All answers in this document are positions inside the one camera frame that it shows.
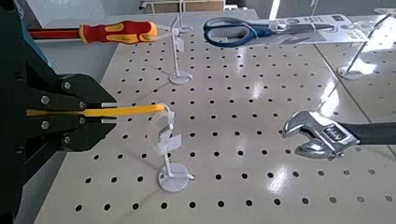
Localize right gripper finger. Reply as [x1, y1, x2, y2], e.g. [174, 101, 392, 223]
[26, 59, 118, 110]
[26, 116, 118, 166]

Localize yellow handled paint roller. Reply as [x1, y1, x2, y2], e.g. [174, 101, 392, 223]
[26, 104, 166, 119]

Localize red yellow screwdriver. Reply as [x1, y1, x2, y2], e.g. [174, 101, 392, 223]
[27, 20, 160, 45]

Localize white zip tie loop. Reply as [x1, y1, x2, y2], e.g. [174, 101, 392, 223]
[148, 103, 176, 138]
[148, 25, 180, 43]

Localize white pegboard hook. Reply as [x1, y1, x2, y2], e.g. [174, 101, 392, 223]
[168, 17, 194, 86]
[336, 12, 396, 81]
[154, 119, 196, 193]
[177, 0, 194, 35]

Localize brown cardboard box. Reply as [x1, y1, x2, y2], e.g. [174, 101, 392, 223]
[140, 0, 226, 14]

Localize beige perforated pegboard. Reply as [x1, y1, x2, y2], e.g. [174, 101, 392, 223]
[34, 8, 396, 224]

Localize white scissors packaging card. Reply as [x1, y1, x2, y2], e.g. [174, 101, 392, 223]
[248, 13, 372, 47]

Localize blue handled scissors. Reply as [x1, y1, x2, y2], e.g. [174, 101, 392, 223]
[203, 17, 338, 49]

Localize black handled adjustable wrench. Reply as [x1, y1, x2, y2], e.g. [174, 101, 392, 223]
[281, 110, 396, 161]

